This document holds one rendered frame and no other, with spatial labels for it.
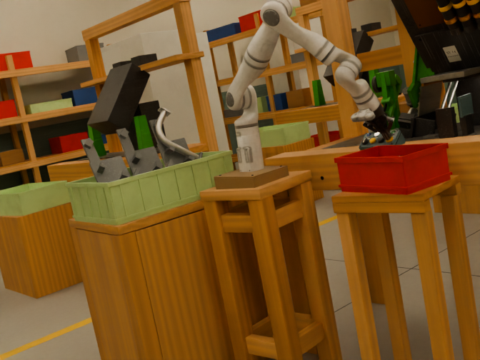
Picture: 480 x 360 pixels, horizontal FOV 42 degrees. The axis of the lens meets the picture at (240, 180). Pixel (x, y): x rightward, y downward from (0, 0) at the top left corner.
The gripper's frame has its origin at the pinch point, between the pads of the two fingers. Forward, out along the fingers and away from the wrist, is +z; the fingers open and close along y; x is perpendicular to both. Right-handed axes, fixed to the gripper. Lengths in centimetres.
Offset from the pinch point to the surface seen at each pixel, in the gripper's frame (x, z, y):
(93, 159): 38, -37, 113
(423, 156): 21.7, -9.3, -25.9
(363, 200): 35.6, -4.7, -7.2
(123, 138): 20, -32, 112
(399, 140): -2.0, 5.1, -2.2
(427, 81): -13.4, -10.8, -16.4
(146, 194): 47, -24, 80
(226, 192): 38, -14, 48
